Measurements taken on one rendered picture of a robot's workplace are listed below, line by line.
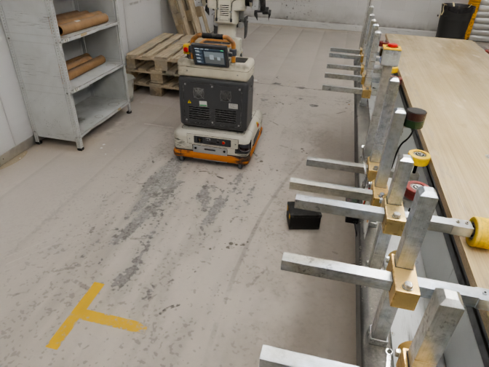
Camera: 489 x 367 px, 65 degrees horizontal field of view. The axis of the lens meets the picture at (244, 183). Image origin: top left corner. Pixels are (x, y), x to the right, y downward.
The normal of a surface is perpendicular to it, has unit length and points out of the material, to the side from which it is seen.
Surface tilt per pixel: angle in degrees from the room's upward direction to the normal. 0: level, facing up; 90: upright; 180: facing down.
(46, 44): 90
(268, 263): 0
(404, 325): 0
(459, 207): 0
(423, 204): 90
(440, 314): 90
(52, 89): 90
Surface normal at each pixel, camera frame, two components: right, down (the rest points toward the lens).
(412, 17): -0.23, 0.51
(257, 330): 0.04, -0.84
